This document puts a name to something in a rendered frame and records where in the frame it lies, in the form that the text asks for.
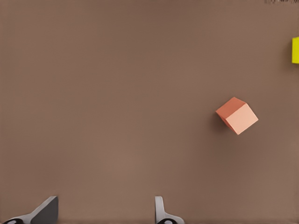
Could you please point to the yellow wooden cube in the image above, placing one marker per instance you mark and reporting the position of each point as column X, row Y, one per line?
column 295, row 50

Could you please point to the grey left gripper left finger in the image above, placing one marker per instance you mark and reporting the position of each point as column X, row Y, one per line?
column 44, row 211

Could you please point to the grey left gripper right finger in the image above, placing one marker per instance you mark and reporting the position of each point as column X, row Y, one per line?
column 159, row 208

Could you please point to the red wooden cube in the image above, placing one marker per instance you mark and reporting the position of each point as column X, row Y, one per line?
column 238, row 116

